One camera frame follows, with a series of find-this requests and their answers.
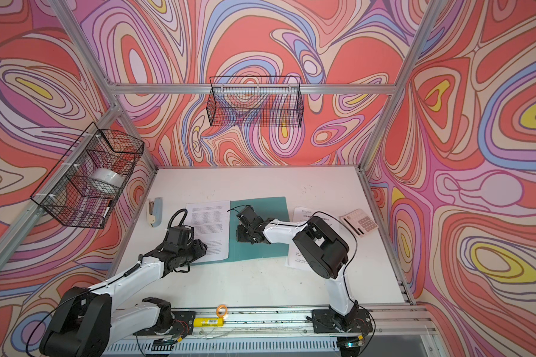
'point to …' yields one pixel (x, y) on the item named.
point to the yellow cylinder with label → (208, 322)
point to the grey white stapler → (154, 211)
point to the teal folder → (275, 209)
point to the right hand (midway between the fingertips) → (242, 239)
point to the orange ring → (217, 311)
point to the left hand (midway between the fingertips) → (206, 247)
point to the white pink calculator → (359, 222)
